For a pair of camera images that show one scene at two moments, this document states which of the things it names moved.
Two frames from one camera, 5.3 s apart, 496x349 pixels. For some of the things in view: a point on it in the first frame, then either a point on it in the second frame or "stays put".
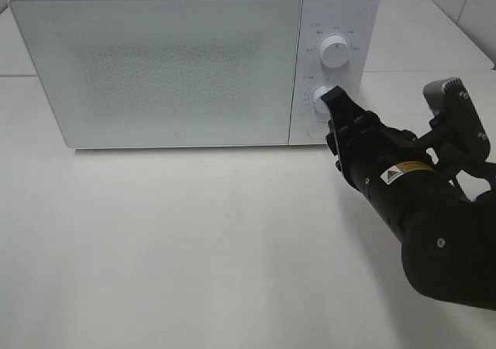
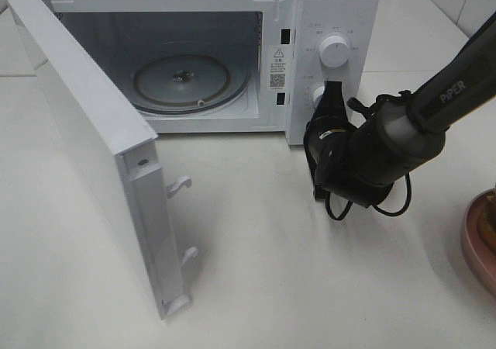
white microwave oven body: [128, 62] stays put
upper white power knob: [334, 51] stays put
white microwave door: [125, 71] → [115, 152]
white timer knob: [318, 102] stays put
